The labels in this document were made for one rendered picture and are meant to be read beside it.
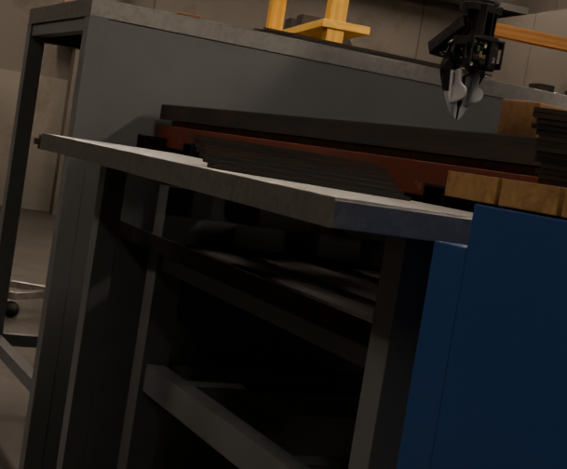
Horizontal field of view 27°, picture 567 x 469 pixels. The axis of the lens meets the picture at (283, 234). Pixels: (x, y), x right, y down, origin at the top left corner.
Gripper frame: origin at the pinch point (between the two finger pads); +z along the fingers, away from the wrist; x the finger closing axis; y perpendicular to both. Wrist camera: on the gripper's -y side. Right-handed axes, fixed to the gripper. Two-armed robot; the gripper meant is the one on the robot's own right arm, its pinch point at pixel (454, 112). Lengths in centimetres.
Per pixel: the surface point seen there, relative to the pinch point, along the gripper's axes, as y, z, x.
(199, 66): -63, -4, -27
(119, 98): -63, 6, -44
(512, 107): 61, 3, -32
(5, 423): -103, 91, -48
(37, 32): -113, -8, -52
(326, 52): -62, -13, 3
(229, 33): -63, -12, -21
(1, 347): -104, 72, -52
